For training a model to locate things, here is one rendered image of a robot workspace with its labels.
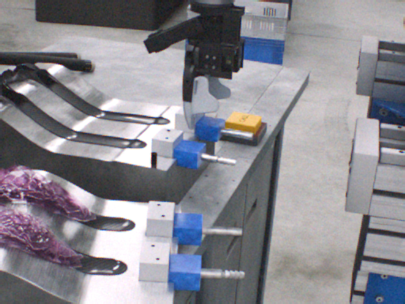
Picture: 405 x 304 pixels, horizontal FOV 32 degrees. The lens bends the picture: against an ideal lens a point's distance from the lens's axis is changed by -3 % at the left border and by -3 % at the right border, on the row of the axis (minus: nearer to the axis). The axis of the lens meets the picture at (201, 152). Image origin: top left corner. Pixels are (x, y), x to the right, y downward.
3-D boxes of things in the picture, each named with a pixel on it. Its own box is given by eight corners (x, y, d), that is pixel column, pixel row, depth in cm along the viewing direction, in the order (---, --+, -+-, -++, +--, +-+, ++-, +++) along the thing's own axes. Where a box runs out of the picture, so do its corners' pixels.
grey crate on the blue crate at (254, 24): (288, 26, 466) (289, 4, 460) (284, 43, 429) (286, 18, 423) (195, 17, 474) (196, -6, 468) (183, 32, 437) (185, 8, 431)
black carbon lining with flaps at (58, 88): (174, 129, 129) (176, 78, 125) (138, 165, 115) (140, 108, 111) (6, 99, 138) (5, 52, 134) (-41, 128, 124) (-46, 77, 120)
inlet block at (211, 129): (255, 146, 126) (258, 116, 124) (247, 157, 121) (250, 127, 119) (183, 132, 129) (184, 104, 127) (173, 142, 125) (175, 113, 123)
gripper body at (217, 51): (230, 85, 116) (236, 11, 111) (179, 76, 118) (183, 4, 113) (243, 71, 123) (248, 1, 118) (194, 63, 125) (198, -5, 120)
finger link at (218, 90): (228, 122, 126) (228, 76, 121) (195, 115, 128) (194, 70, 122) (232, 112, 129) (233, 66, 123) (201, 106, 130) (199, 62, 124)
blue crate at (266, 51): (285, 56, 475) (288, 24, 466) (281, 76, 438) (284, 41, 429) (193, 47, 483) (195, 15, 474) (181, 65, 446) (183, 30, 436)
